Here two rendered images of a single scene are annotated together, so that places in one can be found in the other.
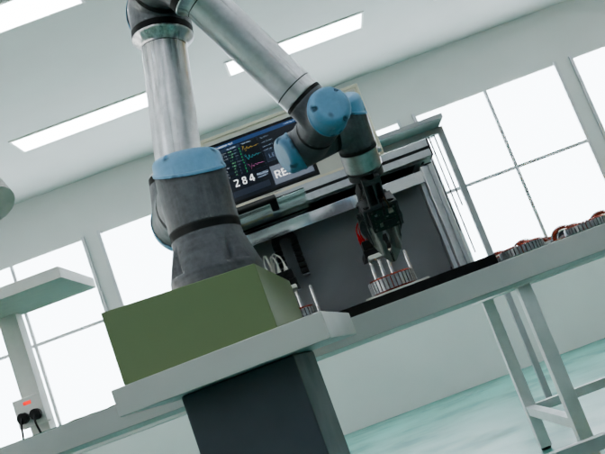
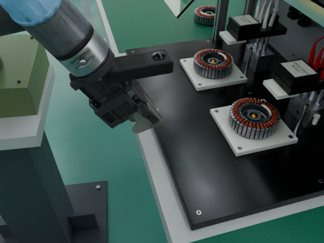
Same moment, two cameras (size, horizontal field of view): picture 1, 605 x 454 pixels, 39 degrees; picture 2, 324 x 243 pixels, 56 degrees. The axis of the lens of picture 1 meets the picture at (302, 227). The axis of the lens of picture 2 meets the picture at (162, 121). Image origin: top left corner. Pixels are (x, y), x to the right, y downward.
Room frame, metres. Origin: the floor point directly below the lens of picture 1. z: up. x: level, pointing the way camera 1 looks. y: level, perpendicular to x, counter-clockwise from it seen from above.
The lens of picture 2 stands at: (1.63, -0.60, 1.27)
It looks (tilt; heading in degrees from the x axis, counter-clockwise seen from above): 43 degrees down; 75
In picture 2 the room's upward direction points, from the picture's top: straight up
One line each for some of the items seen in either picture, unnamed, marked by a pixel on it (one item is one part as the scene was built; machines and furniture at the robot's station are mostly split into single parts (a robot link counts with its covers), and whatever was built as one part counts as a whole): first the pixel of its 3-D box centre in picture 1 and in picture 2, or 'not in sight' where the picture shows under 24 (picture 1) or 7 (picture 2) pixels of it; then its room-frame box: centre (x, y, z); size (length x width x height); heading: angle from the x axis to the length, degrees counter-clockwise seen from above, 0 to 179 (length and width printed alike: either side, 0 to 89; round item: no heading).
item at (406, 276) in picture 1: (392, 282); (253, 117); (1.97, -0.15, 0.80); 0.11 x 0.11 x 0.04
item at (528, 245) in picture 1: (522, 251); not in sight; (2.10, -0.49, 0.77); 0.11 x 0.11 x 0.04
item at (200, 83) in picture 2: not in sight; (211, 70); (1.97, 0.09, 0.78); 0.15 x 0.15 x 0.01; 1
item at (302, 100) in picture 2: not in sight; (307, 107); (2.11, -0.15, 0.80); 0.07 x 0.05 x 0.06; 91
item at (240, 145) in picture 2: (396, 292); (251, 125); (1.97, -0.15, 0.78); 0.15 x 0.15 x 0.01; 1
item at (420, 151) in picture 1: (306, 209); not in sight; (2.29, -0.03, 1.09); 0.68 x 0.44 x 0.05; 91
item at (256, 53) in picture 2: not in sight; (258, 57); (2.11, 0.09, 0.80); 0.07 x 0.05 x 0.06; 91
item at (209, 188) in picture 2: (349, 318); (234, 99); (1.98, -0.03, 0.76); 0.64 x 0.47 x 0.02; 91
